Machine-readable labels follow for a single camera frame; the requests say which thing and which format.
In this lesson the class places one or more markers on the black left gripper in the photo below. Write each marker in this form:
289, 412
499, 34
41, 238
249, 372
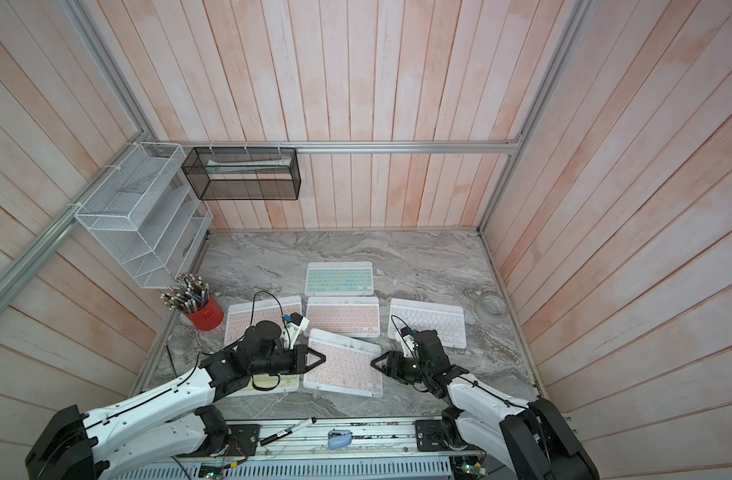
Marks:
301, 359

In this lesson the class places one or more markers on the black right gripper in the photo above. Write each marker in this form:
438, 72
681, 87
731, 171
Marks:
396, 357

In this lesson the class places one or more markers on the pink keyboard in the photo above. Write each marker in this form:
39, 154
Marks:
347, 368
357, 317
241, 316

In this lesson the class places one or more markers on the yellow key keyboard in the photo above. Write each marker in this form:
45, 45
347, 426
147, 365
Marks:
265, 384

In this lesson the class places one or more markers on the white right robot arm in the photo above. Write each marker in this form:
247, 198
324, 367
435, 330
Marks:
530, 438

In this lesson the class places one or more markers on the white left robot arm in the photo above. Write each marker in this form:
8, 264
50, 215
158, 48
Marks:
178, 417

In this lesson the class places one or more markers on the white key keyboard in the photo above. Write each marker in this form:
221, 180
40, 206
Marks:
447, 320

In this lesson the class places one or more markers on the blue tape dispenser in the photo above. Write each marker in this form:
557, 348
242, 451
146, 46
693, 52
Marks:
339, 439

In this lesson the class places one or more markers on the green key keyboard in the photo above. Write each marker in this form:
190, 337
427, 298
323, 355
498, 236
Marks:
339, 279

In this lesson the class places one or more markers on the black marker pen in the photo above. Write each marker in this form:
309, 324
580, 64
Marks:
287, 431

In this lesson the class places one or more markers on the clear tape roll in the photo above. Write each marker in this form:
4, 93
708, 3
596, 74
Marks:
491, 306

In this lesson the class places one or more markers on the red pen cup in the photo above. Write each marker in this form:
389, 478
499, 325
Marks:
192, 297

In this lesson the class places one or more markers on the black mesh basket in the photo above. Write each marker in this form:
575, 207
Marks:
244, 173

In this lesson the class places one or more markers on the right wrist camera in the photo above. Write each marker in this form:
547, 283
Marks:
407, 342

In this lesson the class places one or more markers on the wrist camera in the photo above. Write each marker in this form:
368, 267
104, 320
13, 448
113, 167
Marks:
295, 325
407, 342

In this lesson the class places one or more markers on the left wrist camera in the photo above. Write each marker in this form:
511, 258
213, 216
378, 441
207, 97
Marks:
295, 325

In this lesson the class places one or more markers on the aluminium frame bar back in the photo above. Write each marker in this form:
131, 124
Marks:
363, 147

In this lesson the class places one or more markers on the white wire mesh shelf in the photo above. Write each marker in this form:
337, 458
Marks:
150, 223

